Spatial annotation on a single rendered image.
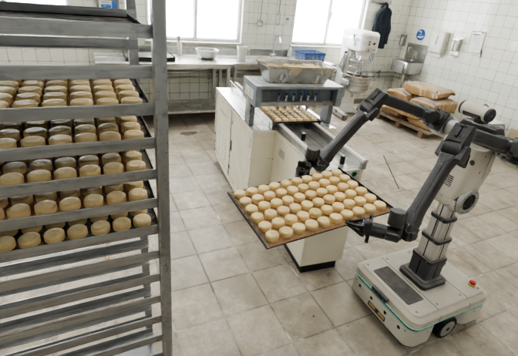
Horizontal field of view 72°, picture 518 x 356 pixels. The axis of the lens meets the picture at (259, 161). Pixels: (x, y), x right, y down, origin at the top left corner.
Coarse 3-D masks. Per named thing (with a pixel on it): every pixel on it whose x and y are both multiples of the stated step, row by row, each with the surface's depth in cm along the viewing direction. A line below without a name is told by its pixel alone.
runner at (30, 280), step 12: (156, 252) 106; (96, 264) 100; (108, 264) 101; (120, 264) 103; (36, 276) 93; (48, 276) 95; (60, 276) 96; (72, 276) 98; (0, 288) 91; (12, 288) 92
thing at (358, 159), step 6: (312, 126) 283; (318, 126) 274; (318, 132) 274; (324, 132) 266; (324, 138) 267; (330, 138) 259; (342, 150) 244; (348, 150) 237; (354, 150) 236; (348, 156) 238; (354, 156) 232; (360, 156) 228; (354, 162) 232; (360, 162) 226; (366, 162) 222
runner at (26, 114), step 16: (0, 112) 74; (16, 112) 76; (32, 112) 77; (48, 112) 78; (64, 112) 80; (80, 112) 81; (96, 112) 83; (112, 112) 84; (128, 112) 86; (144, 112) 87
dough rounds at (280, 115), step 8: (264, 112) 294; (272, 112) 289; (280, 112) 291; (288, 112) 294; (296, 112) 296; (304, 112) 297; (272, 120) 276; (280, 120) 273; (288, 120) 280; (296, 120) 281; (304, 120) 282; (312, 120) 283
